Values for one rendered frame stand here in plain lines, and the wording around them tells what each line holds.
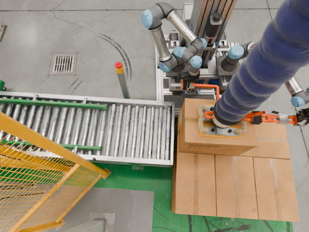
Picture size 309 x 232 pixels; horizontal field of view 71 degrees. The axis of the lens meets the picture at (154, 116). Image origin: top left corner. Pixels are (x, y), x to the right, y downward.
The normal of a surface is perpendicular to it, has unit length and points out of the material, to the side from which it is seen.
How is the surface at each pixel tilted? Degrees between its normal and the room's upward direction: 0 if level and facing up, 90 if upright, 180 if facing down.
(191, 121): 1
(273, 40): 74
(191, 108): 1
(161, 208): 0
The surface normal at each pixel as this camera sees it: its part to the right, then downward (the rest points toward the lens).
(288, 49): -0.53, 0.62
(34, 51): 0.01, -0.35
